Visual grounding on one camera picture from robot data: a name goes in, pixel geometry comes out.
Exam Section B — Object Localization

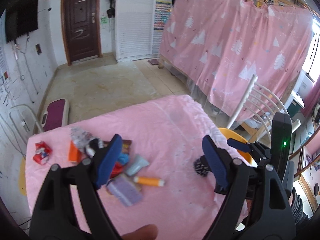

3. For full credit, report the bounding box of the brown snack wrapper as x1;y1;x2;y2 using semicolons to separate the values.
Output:
103;140;132;155

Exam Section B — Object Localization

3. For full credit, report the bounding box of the red hello kitty wrapper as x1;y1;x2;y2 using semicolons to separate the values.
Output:
33;141;52;165

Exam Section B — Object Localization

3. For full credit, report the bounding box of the left hand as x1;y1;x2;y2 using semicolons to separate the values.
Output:
121;224;158;240

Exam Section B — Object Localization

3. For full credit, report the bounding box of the orange round stool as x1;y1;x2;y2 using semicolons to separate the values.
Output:
219;128;256;166

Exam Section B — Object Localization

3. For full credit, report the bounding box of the orange small packet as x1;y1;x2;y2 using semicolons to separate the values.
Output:
68;141;82;164

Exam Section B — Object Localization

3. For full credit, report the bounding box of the red knitted item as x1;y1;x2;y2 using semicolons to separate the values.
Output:
110;161;124;179

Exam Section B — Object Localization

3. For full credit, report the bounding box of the black spiky ball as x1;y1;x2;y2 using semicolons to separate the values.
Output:
193;155;212;178

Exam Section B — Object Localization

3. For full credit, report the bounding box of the blue mesh scrunchie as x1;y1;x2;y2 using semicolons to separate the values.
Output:
117;153;130;166

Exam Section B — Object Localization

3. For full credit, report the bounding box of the silver patterned foil wrapper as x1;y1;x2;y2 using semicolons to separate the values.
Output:
71;126;96;150

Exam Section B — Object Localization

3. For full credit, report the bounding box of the white metal chair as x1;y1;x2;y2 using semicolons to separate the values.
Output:
226;74;288;141

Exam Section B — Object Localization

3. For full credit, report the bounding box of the orange thread spool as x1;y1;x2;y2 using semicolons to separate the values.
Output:
133;176;165;187

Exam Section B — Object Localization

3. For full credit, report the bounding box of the purple white floor scale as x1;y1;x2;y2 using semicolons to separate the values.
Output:
41;98;69;132

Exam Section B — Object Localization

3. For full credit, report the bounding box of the pink bed sheet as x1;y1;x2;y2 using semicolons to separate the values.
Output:
25;94;252;240

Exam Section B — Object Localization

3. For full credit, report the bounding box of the pink tree-pattern curtain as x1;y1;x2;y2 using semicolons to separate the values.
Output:
160;0;313;115

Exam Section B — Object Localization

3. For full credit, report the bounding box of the small purple floor mat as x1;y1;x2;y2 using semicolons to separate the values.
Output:
148;59;159;66

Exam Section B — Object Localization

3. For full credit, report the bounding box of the white wardrobe louvred door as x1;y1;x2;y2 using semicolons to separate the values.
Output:
114;0;156;62

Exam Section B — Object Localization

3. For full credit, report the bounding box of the dark brown door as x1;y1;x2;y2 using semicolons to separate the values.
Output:
61;0;101;65

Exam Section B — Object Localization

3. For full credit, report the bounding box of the white folding frame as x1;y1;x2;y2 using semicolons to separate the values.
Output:
9;103;43;136

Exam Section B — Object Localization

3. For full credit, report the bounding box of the colourful wall chart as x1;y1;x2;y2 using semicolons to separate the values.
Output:
153;0;172;31

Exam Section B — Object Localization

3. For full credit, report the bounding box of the black wall television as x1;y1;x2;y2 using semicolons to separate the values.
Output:
5;0;39;43

